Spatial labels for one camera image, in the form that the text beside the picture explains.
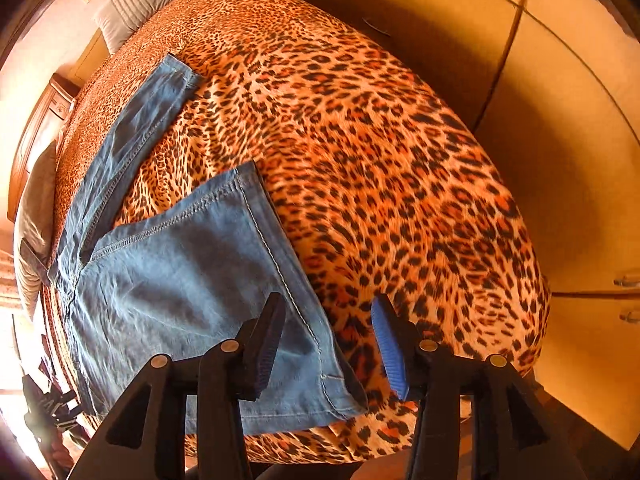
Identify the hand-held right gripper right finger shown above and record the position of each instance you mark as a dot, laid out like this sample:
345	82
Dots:
390	352

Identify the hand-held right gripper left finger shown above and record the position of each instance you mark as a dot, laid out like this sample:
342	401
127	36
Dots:
262	347

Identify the blue denim pants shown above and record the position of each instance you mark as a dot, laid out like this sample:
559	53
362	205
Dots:
175	270

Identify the grey pillow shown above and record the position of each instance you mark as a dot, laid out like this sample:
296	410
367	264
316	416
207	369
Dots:
35	210

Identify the leopard print blanket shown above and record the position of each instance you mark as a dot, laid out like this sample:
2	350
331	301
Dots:
375	160

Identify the light wooden wardrobe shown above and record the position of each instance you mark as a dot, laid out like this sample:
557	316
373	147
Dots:
550	135

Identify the wooden headboard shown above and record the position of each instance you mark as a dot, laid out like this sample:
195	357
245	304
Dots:
40	125

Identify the white pleated pillow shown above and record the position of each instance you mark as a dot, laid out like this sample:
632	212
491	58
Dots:
132	5

